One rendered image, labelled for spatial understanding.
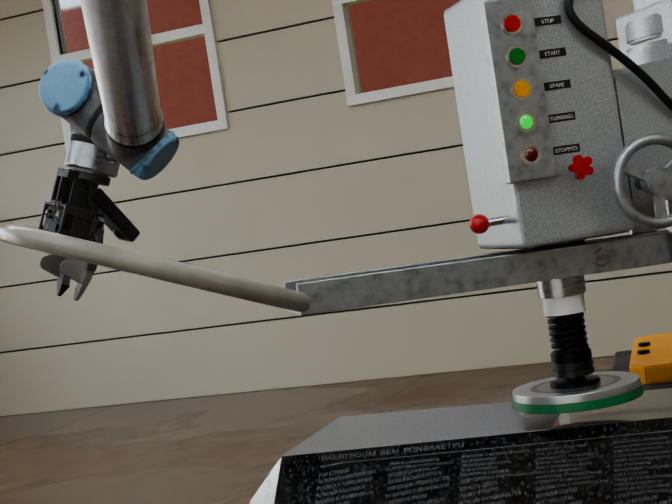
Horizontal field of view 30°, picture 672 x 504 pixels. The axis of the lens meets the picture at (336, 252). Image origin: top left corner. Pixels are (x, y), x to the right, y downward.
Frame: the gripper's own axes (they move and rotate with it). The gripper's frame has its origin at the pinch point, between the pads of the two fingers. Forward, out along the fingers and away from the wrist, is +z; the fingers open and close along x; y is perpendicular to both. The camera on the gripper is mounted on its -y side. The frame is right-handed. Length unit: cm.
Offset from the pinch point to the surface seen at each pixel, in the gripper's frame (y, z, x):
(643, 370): -123, -9, 32
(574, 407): -54, 0, 66
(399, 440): -46, 12, 38
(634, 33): -116, -83, 16
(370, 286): -25, -12, 45
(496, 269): -42, -19, 54
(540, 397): -52, 0, 60
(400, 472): -42, 17, 43
